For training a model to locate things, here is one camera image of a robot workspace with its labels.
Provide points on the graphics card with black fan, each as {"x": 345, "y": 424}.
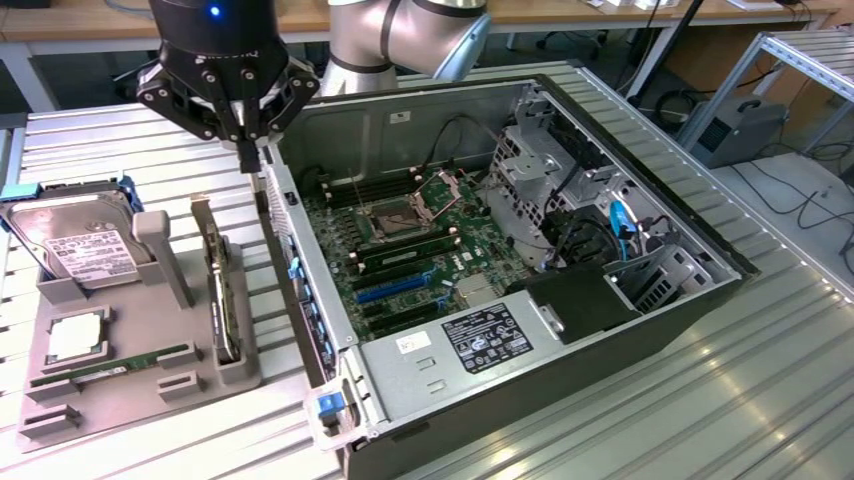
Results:
{"x": 220, "y": 300}

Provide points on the CPU socket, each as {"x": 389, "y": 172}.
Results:
{"x": 393, "y": 220}

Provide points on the silver disk bay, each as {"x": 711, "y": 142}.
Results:
{"x": 660, "y": 287}

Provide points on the blue expansion slot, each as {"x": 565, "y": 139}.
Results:
{"x": 393, "y": 294}

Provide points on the grey power supply unit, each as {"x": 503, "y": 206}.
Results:
{"x": 413, "y": 375}

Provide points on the blue disk carrier bracket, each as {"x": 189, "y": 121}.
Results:
{"x": 129, "y": 192}

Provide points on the black open PC case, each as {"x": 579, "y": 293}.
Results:
{"x": 533, "y": 440}

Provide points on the silver hard disk drive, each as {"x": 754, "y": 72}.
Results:
{"x": 86, "y": 240}

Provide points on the grey plastic parts rack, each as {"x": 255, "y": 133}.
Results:
{"x": 133, "y": 350}

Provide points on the green RAM stick white label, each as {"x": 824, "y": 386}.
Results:
{"x": 100, "y": 372}

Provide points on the grey equipment box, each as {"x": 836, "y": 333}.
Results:
{"x": 740, "y": 135}

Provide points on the black RAM slot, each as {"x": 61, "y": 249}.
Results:
{"x": 363, "y": 181}
{"x": 400, "y": 242}
{"x": 369, "y": 195}

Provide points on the silver drive cage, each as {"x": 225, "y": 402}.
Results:
{"x": 543, "y": 162}

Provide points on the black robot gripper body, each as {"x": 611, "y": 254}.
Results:
{"x": 213, "y": 35}

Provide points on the silver CPU chip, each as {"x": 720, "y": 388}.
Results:
{"x": 76, "y": 337}

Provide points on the wooden desk white legs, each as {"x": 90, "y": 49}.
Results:
{"x": 734, "y": 15}
{"x": 66, "y": 25}

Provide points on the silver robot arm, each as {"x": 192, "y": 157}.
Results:
{"x": 373, "y": 30}

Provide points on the blue case latch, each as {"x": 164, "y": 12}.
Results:
{"x": 328, "y": 405}

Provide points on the black slanted pole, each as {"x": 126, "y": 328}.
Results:
{"x": 668, "y": 42}

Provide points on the green motherboard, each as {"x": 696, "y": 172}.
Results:
{"x": 480, "y": 240}

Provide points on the RAM stick with grey label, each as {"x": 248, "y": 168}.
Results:
{"x": 407, "y": 256}

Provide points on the thin metal locking lever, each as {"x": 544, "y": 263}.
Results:
{"x": 359, "y": 190}

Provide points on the aluminium slat table frame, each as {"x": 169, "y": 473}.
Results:
{"x": 820, "y": 55}

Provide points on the black expansion slot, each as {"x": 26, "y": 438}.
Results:
{"x": 400, "y": 312}
{"x": 407, "y": 325}
{"x": 387, "y": 281}

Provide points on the silver chipset heatsink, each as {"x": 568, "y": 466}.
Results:
{"x": 476, "y": 290}

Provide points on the metal socket cover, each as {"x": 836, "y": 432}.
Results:
{"x": 436, "y": 192}

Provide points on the black intrusion switch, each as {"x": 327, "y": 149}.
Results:
{"x": 291, "y": 198}

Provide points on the black office chair base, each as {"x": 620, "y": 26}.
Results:
{"x": 560, "y": 37}
{"x": 125, "y": 80}

